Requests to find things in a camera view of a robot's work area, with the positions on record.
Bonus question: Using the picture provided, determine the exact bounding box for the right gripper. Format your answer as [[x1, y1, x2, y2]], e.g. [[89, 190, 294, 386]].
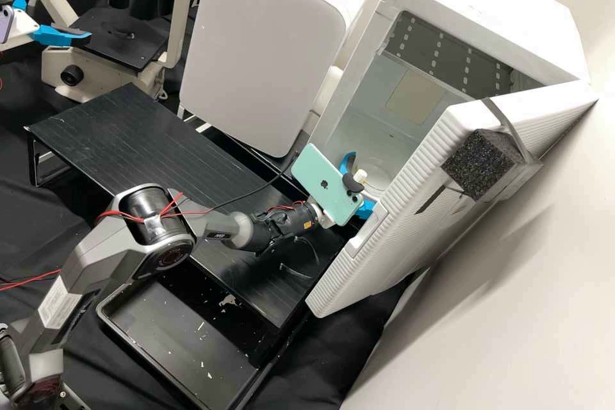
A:
[[311, 150, 381, 230]]

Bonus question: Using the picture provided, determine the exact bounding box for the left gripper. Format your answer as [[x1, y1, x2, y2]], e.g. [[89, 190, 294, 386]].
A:
[[7, 0, 93, 48]]

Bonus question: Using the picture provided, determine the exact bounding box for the petri dish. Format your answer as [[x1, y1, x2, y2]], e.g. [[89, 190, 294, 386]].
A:
[[357, 160, 391, 192]]

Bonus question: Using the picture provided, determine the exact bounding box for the incubator door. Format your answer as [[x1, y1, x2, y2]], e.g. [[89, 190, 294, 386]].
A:
[[305, 81, 602, 320]]

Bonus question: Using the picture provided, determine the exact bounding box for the cream microscope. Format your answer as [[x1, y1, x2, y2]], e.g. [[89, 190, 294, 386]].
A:
[[0, 0, 195, 97]]

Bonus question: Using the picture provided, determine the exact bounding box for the black platform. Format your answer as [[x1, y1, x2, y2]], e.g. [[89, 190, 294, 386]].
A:
[[24, 82, 340, 332]]

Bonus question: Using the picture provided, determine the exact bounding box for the white box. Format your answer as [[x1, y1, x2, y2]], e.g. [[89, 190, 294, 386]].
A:
[[178, 0, 378, 160]]

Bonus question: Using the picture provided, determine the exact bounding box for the black tray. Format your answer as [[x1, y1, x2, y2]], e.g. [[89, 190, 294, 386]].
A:
[[95, 279, 272, 410]]

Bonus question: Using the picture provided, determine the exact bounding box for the left wrist camera phone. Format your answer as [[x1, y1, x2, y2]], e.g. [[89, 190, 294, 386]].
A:
[[0, 0, 18, 45]]

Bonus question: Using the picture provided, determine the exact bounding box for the wrist camera phone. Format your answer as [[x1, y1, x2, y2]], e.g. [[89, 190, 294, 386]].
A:
[[290, 142, 368, 227], [0, 0, 18, 45]]

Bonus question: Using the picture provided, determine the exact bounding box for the right wrist camera phone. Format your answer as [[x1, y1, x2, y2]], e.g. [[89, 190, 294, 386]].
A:
[[290, 142, 368, 227]]

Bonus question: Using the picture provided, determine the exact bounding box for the black cable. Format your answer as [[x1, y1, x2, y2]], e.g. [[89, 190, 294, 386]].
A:
[[207, 160, 300, 215]]

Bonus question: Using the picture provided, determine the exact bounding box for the red wire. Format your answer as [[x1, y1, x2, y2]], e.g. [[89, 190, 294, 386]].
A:
[[0, 269, 62, 293]]

